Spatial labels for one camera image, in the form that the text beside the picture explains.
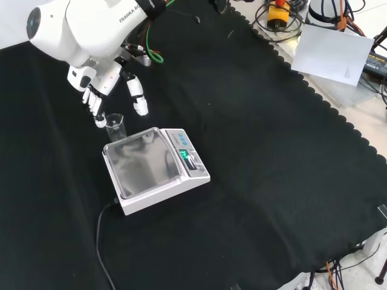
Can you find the black power adapter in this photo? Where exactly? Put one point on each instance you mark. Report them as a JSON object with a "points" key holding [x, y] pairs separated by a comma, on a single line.
{"points": [[378, 65]]}

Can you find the black tripod leg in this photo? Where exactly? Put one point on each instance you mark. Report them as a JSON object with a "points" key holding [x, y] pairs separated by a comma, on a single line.
{"points": [[381, 270]]}

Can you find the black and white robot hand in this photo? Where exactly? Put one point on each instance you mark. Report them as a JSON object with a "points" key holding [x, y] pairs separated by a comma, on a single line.
{"points": [[104, 80]]}

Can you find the pale board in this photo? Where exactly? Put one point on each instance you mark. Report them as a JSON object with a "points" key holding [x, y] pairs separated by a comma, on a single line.
{"points": [[332, 54]]}

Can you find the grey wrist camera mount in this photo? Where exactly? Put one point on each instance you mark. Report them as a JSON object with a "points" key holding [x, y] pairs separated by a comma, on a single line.
{"points": [[145, 60]]}

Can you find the black bench cloth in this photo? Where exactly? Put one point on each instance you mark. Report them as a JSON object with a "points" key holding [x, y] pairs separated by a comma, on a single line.
{"points": [[242, 151]]}

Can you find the white electronic balance steel pan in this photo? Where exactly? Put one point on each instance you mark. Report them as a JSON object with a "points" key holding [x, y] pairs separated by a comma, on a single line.
{"points": [[145, 163]]}

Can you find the small clear glass beaker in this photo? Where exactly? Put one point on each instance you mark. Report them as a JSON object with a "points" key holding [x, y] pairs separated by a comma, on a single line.
{"points": [[116, 130]]}

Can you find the yellow stop button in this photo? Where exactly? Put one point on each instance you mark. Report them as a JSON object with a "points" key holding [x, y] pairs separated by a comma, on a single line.
{"points": [[278, 17]]}

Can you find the white cylinder base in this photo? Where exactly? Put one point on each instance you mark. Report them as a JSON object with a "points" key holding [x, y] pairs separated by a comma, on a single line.
{"points": [[322, 9]]}

